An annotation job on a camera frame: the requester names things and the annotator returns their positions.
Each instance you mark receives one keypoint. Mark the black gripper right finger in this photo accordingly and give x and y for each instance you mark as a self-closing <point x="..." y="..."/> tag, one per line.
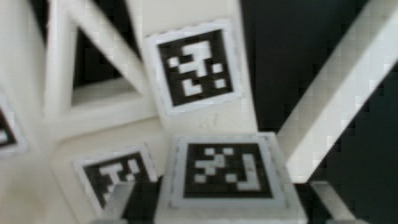
<point x="341" y="216"/>

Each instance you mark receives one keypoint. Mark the white chair leg peg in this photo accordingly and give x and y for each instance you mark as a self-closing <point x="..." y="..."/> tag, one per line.
<point x="226" y="185"/>

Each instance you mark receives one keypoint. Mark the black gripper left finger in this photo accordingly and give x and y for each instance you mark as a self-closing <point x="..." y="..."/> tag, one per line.
<point x="110" y="216"/>

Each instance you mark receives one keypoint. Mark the white chair backrest frame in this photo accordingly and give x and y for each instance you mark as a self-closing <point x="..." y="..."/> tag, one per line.
<point x="101" y="98"/>

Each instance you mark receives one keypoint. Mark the white U-shaped obstacle fence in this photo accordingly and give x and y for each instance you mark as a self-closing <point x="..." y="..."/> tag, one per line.
<point x="341" y="88"/>

